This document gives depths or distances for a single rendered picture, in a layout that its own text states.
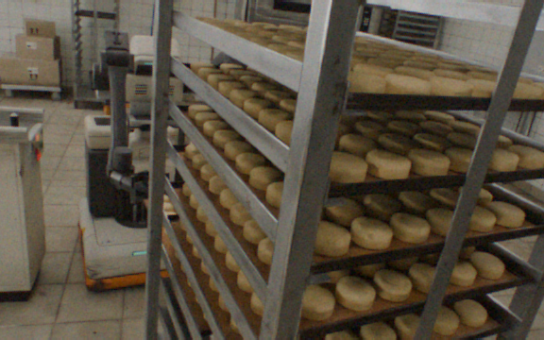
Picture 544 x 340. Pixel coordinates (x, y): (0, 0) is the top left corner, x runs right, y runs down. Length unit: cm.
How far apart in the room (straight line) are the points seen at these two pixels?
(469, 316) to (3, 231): 201
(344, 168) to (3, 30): 607
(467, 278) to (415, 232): 16
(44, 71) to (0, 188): 375
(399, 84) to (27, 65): 558
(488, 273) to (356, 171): 35
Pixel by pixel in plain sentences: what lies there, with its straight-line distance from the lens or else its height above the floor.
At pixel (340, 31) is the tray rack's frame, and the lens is 37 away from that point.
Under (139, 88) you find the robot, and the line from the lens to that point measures 214.
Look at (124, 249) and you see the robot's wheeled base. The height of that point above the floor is 27.
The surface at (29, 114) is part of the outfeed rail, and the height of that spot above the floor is 88.
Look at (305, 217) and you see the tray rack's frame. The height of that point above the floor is 139.
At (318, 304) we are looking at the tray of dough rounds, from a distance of 56.
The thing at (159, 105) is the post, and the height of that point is 132.
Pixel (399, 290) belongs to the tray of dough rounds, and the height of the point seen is 124.
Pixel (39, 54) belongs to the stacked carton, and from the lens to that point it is 594.
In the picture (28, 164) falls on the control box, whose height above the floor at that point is 73.
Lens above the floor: 158
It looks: 22 degrees down
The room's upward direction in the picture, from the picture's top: 8 degrees clockwise
